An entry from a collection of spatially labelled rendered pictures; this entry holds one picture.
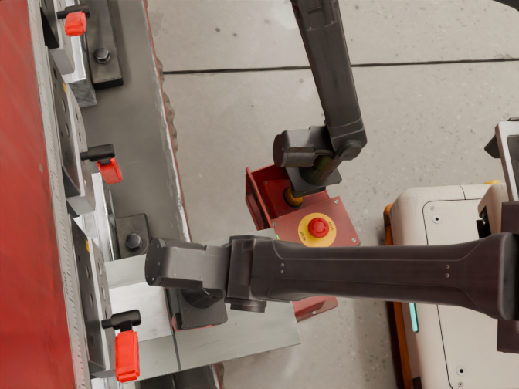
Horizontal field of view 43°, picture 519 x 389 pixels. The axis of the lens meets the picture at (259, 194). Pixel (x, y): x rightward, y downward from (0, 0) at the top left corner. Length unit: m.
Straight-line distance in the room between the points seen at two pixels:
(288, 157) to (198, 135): 1.09
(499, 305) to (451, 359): 1.29
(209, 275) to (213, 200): 1.33
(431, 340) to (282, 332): 0.85
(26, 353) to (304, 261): 0.30
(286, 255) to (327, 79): 0.35
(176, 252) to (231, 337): 0.26
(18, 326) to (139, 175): 0.77
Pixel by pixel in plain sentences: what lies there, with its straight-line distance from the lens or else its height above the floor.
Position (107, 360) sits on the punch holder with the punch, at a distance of 0.74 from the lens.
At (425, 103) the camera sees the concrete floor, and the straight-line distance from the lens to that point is 2.33.
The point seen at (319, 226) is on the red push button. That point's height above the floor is 0.81.
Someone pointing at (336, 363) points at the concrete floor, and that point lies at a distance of 2.01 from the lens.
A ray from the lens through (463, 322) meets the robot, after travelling 1.82.
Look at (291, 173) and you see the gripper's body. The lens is 1.23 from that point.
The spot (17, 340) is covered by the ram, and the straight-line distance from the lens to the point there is 0.45.
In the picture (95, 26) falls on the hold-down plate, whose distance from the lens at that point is 1.32.
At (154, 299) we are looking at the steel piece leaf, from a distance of 1.00.
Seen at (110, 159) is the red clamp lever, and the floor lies 1.22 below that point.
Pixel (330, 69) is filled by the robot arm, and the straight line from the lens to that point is 0.94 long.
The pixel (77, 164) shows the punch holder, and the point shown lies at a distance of 0.81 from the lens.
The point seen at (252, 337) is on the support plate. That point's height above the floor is 1.00.
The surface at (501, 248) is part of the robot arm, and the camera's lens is 0.51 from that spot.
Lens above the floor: 1.98
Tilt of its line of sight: 70 degrees down
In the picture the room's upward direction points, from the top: 5 degrees clockwise
